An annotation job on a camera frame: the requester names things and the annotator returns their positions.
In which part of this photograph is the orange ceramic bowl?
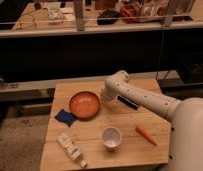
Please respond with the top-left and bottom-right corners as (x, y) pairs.
(69, 91), (100, 119)

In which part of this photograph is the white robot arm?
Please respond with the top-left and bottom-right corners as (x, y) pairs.
(101, 70), (203, 171)

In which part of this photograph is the black striped block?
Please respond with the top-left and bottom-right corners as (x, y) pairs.
(117, 96), (139, 110)

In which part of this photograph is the white cup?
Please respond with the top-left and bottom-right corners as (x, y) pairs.
(100, 127), (122, 151)

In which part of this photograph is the blue cloth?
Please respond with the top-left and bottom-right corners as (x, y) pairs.
(55, 109), (76, 126)

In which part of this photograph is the orange carrot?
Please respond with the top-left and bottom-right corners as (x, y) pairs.
(135, 125), (157, 145)

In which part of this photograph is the white plastic bottle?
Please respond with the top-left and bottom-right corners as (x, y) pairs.
(57, 133), (87, 169)

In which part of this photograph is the black bag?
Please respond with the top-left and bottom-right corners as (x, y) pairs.
(97, 10), (120, 25)

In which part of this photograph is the red orange bag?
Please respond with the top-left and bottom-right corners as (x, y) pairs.
(120, 5), (140, 23)

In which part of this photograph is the metal clamp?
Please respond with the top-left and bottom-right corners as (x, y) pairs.
(0, 77), (19, 89)

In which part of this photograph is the metal post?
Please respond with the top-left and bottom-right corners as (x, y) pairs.
(74, 0), (84, 31)

